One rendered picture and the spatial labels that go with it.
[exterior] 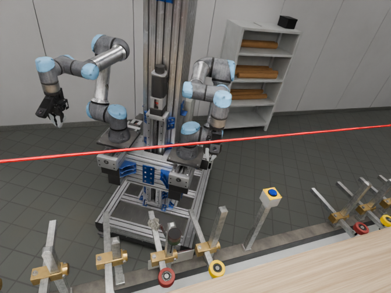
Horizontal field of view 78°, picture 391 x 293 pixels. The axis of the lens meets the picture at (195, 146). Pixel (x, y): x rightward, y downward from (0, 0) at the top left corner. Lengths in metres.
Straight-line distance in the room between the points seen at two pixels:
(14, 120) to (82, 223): 1.88
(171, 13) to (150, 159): 0.93
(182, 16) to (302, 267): 1.47
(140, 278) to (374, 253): 1.33
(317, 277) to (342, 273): 0.15
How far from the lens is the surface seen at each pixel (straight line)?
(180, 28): 1.50
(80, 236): 2.54
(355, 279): 1.64
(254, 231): 1.50
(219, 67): 1.46
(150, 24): 1.53
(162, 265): 1.36
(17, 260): 2.59
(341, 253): 1.69
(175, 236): 1.13
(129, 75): 3.48
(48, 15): 3.33
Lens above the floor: 2.08
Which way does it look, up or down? 37 degrees down
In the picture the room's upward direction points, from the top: 9 degrees clockwise
